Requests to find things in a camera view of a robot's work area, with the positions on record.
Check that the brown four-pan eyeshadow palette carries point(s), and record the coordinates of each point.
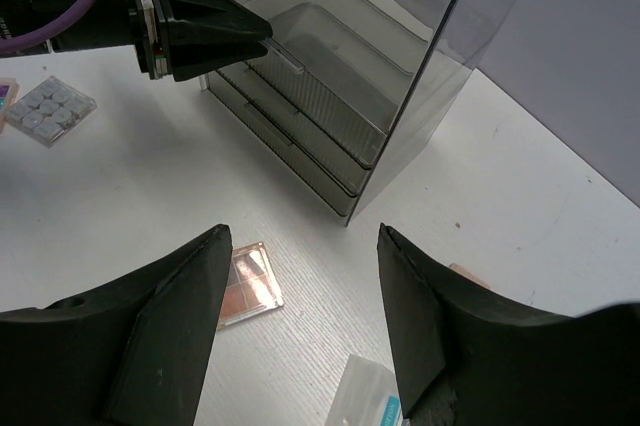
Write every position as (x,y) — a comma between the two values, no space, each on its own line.
(252,288)

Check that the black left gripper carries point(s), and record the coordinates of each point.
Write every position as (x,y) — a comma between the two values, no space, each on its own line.
(152,22)

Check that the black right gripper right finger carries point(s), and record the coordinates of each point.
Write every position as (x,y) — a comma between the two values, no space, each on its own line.
(465,355)

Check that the grey nine-pan eyeshadow palette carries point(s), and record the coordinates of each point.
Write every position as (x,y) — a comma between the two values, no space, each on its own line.
(50,111)

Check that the white cotton pad pack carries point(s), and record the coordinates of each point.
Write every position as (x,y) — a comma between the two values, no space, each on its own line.
(366,395)

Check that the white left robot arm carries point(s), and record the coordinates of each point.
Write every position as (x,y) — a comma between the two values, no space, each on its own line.
(35,27)

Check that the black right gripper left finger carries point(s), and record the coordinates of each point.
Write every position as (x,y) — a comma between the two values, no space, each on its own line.
(134,351)

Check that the colourful eyeshadow palette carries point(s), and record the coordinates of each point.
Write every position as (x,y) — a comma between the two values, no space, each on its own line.
(9,88)

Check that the clear smoky makeup organizer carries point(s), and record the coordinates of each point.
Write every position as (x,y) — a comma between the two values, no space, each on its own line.
(350,91)

